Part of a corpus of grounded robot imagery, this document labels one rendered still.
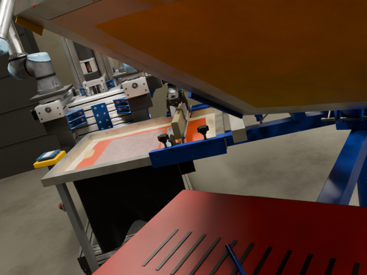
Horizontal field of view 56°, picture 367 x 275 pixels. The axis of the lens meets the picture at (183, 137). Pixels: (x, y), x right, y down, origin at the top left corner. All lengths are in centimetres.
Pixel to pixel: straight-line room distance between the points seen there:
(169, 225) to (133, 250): 8
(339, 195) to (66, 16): 78
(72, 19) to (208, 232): 41
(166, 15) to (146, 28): 6
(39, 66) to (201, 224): 169
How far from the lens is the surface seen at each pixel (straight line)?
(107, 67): 230
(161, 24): 55
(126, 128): 195
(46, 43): 509
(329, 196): 101
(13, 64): 228
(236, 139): 128
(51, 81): 217
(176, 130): 142
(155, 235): 66
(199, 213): 68
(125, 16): 55
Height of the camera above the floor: 145
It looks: 18 degrees down
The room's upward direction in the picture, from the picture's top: 15 degrees counter-clockwise
